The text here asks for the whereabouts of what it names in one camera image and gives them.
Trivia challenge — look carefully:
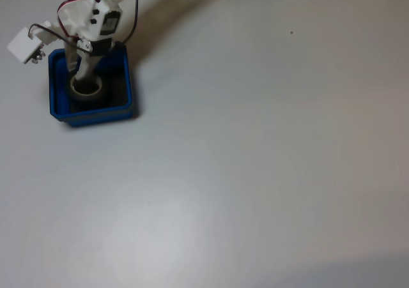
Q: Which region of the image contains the black cable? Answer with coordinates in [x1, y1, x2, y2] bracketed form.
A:
[27, 0, 141, 46]

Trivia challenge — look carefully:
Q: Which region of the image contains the red and white cable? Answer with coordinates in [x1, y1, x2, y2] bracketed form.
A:
[56, 0, 128, 43]

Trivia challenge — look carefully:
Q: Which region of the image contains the black square pad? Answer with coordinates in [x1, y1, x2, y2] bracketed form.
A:
[68, 73, 129, 113]

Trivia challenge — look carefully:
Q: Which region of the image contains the black tape roll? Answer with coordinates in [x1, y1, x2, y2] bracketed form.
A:
[69, 73, 105, 105]

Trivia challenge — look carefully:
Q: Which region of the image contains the blue plastic box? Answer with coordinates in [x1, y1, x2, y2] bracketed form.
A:
[47, 42, 139, 128]

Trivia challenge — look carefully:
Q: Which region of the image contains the white camera box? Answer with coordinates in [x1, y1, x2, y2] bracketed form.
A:
[6, 20, 61, 65]

